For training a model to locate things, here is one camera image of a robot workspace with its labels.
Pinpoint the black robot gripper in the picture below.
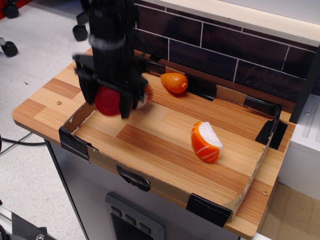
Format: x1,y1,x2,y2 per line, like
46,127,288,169
72,48,148,119

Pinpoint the basil bottle red lid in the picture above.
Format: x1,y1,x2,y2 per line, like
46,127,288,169
94,85,153,116

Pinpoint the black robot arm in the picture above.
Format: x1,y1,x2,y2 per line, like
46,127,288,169
72,0,148,119

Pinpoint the cardboard fence with black tape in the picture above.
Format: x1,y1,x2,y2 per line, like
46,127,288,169
59,71,295,226

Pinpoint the black office chair base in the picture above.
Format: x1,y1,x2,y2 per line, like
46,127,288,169
72,11,88,42

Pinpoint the orange toy carrot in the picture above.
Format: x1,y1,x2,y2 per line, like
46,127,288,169
160,72,189,94

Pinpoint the black caster wheel left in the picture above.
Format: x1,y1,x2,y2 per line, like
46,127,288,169
0,37,18,57

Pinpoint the toy salmon sushi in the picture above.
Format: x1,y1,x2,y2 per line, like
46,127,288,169
191,121,223,163

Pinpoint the grey control panel with buttons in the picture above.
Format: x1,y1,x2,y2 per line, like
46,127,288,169
104,194,166,240

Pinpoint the dark brick backsplash panel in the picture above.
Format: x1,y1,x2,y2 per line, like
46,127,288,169
135,0,320,121

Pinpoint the white side cabinet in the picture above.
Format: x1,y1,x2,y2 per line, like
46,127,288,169
278,94,320,200

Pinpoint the black floor cable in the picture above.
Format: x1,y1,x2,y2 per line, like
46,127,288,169
0,131,47,156

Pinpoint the black metal bracket corner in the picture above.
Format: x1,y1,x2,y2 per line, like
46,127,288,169
0,201,56,240

